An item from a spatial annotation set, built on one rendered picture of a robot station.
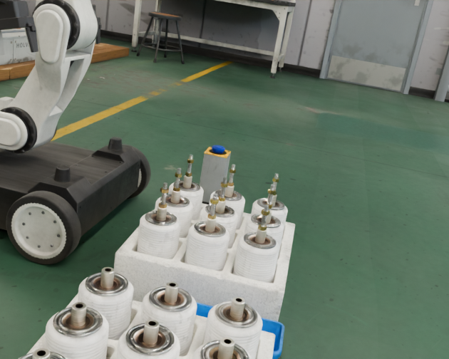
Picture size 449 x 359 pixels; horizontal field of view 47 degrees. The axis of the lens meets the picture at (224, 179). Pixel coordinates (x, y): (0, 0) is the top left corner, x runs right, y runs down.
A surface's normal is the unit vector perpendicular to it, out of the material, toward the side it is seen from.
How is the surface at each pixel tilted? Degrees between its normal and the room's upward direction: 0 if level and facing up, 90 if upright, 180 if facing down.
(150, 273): 90
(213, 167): 90
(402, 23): 90
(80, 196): 45
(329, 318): 0
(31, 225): 90
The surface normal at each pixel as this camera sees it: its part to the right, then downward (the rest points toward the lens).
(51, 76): -0.27, 0.66
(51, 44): -0.22, 0.30
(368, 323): 0.15, -0.93
